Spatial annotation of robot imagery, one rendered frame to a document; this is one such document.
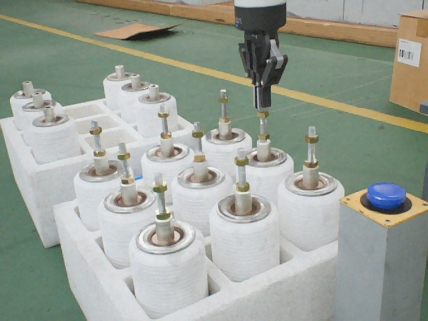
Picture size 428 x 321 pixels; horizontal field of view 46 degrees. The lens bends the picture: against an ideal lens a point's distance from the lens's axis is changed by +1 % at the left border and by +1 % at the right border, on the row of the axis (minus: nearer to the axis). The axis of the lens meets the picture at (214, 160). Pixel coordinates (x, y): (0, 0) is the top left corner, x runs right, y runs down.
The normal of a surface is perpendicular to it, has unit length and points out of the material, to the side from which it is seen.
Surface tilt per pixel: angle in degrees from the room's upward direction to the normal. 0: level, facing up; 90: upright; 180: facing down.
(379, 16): 90
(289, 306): 90
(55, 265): 0
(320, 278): 90
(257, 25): 90
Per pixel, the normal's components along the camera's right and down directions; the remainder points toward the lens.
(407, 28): -0.94, 0.19
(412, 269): 0.51, 0.33
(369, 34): -0.77, 0.31
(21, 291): -0.06, -0.91
